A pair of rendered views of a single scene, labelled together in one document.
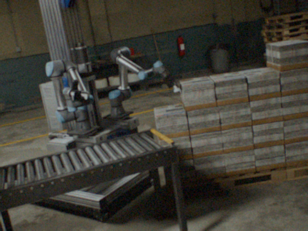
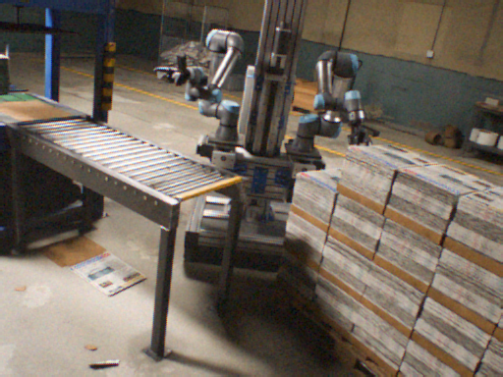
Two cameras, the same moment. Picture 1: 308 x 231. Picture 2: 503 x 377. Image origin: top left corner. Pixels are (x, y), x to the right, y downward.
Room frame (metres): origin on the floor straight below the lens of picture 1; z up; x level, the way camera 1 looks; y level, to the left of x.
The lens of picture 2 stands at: (1.67, -1.58, 1.56)
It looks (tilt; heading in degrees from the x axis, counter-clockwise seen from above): 20 degrees down; 50
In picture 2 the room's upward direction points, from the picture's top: 9 degrees clockwise
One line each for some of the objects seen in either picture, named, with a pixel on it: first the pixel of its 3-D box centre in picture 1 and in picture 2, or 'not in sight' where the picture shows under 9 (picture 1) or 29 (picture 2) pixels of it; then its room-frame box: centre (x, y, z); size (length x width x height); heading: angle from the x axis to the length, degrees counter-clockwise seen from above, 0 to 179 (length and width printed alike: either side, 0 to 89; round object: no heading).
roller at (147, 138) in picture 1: (152, 142); (198, 188); (2.76, 0.04, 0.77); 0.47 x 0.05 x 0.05; 18
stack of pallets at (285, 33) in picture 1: (293, 40); not in sight; (9.51, -3.78, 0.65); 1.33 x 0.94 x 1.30; 112
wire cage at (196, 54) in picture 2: not in sight; (192, 43); (6.91, 7.28, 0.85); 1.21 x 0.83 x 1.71; 108
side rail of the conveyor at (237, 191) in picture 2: (72, 157); (151, 152); (2.82, 0.67, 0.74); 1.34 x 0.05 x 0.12; 108
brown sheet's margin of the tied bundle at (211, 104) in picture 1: (199, 104); (368, 195); (3.40, -0.44, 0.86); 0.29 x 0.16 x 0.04; 89
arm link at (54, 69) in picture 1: (60, 92); (215, 75); (3.25, 0.76, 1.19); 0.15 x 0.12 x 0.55; 118
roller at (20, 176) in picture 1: (20, 176); (74, 134); (2.46, 0.97, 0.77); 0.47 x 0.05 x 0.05; 18
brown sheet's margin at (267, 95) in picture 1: (259, 92); (498, 248); (3.51, -1.03, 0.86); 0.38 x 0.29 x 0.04; 0
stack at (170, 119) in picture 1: (219, 143); (385, 286); (3.51, -0.60, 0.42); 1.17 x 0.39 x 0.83; 90
